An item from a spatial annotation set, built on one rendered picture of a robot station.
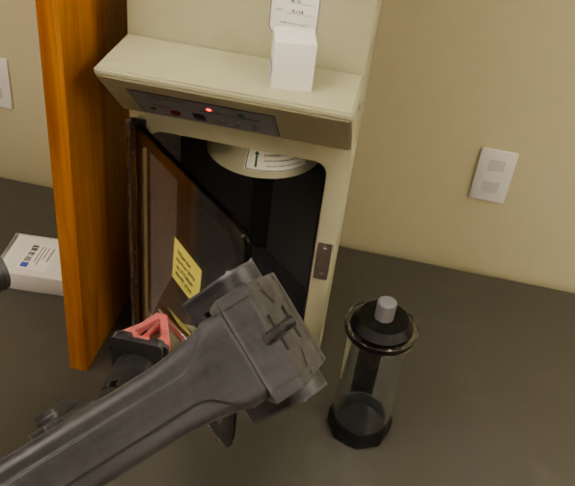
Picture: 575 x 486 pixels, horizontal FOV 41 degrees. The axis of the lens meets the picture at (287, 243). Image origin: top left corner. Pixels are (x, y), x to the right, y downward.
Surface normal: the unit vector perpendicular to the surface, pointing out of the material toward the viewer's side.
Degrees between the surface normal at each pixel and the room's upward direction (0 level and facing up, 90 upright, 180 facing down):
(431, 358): 0
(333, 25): 90
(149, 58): 0
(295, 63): 90
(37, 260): 0
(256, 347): 44
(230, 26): 90
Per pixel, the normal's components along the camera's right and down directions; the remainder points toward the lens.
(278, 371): 0.14, -0.15
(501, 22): -0.20, 0.57
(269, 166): 0.11, 0.24
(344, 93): 0.10, -0.79
